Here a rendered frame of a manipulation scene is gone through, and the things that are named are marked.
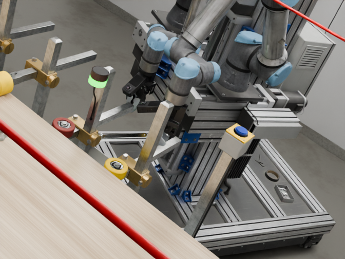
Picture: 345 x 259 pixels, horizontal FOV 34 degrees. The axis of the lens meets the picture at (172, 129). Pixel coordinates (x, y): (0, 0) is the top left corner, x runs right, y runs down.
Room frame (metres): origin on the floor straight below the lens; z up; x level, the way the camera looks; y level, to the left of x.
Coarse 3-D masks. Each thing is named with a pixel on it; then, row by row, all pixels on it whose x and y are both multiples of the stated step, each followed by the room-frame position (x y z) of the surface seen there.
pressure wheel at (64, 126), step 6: (54, 120) 1.58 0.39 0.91; (60, 120) 1.60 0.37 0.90; (66, 120) 1.61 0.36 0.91; (54, 126) 1.55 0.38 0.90; (60, 126) 1.56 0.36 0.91; (66, 126) 1.58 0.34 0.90; (72, 126) 1.59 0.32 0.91; (60, 132) 1.54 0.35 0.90; (66, 132) 1.55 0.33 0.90; (72, 132) 1.57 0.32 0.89
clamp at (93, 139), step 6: (72, 120) 1.67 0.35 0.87; (78, 120) 1.69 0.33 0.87; (84, 120) 1.70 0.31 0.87; (78, 126) 1.65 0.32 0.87; (84, 132) 1.64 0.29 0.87; (96, 132) 1.66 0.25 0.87; (78, 138) 1.65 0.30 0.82; (84, 138) 1.64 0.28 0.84; (90, 138) 1.63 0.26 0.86; (96, 138) 1.64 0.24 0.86; (90, 144) 1.63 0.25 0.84; (96, 144) 1.65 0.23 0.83
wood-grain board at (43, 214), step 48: (0, 96) 1.59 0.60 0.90; (0, 144) 1.35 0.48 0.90; (48, 144) 1.45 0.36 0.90; (0, 192) 1.16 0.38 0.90; (48, 192) 1.24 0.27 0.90; (96, 192) 1.33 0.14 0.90; (0, 240) 1.00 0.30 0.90; (48, 240) 1.07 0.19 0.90; (96, 240) 1.14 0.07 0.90; (192, 240) 1.30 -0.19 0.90
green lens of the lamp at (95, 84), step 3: (90, 78) 1.60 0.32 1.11; (90, 81) 1.59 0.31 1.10; (93, 81) 1.59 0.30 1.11; (96, 81) 1.59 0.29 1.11; (105, 81) 1.61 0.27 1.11; (90, 84) 1.59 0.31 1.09; (93, 84) 1.59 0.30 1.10; (96, 84) 1.59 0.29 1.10; (99, 84) 1.59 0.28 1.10; (102, 84) 1.60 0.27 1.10; (105, 84) 1.62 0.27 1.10; (99, 87) 1.59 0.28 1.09; (102, 87) 1.60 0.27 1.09
